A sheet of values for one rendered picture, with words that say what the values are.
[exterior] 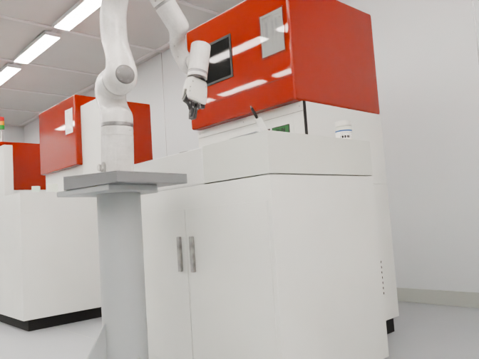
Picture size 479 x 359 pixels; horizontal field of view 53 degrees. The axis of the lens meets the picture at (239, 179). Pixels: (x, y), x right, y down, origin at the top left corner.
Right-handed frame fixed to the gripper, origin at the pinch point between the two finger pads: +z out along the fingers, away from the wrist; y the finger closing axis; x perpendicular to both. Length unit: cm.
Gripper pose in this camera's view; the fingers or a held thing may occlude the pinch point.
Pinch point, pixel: (192, 114)
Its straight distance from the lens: 200.5
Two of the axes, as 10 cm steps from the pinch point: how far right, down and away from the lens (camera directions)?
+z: -0.9, 9.7, -2.2
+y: -7.3, -2.2, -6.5
